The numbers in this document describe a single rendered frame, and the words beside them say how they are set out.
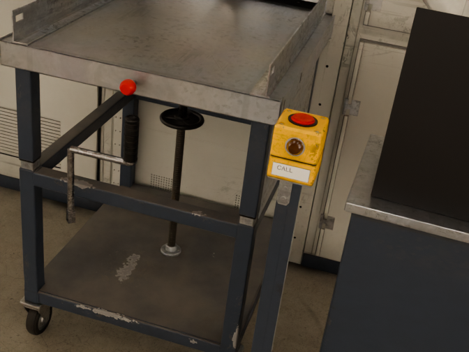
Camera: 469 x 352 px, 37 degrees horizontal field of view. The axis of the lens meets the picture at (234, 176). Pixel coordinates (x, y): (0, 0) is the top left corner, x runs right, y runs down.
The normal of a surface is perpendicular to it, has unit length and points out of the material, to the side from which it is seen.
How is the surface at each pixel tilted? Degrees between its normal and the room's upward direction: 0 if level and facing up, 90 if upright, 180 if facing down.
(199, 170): 90
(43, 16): 90
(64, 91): 90
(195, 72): 0
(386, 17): 90
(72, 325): 0
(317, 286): 0
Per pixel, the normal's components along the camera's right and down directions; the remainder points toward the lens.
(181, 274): 0.11, -0.87
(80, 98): -0.28, 0.44
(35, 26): 0.95, 0.23
